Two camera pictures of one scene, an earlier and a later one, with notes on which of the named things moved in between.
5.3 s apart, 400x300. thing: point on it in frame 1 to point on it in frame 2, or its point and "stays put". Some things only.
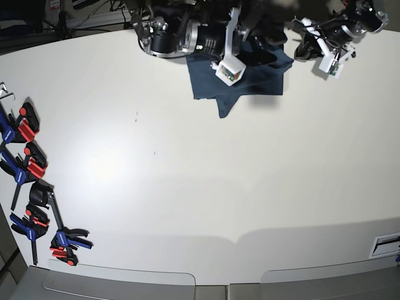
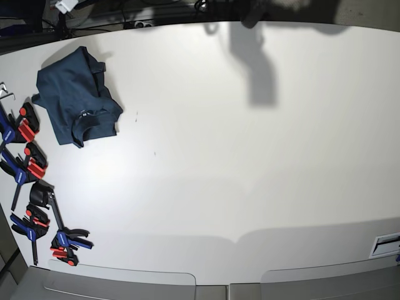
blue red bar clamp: [24, 129] stays put
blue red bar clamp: [34, 224] stays put
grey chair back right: [376, 280] stays put
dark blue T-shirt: [265, 79] to [78, 102]
